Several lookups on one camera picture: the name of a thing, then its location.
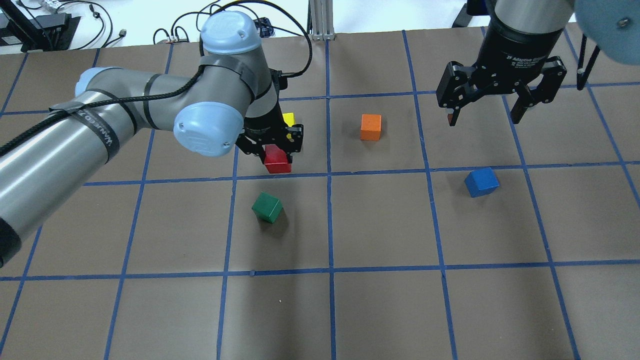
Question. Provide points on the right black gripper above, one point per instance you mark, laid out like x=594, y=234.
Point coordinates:
x=519, y=47

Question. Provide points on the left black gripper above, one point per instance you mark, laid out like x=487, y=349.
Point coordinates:
x=262, y=128

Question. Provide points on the red wooden cube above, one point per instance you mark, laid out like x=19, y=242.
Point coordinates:
x=276, y=160

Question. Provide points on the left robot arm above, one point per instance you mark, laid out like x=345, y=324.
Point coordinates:
x=232, y=100

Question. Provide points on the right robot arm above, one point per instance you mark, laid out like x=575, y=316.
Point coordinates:
x=515, y=55

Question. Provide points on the yellow wooden cube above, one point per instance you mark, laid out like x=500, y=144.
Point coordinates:
x=289, y=119

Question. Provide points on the green wooden cube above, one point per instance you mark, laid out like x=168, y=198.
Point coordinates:
x=267, y=208

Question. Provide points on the blue wooden cube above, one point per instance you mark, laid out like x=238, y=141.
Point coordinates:
x=481, y=182

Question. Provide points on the orange wooden cube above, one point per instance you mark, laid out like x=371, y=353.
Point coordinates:
x=370, y=127

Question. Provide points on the aluminium frame post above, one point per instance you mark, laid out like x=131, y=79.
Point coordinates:
x=320, y=20

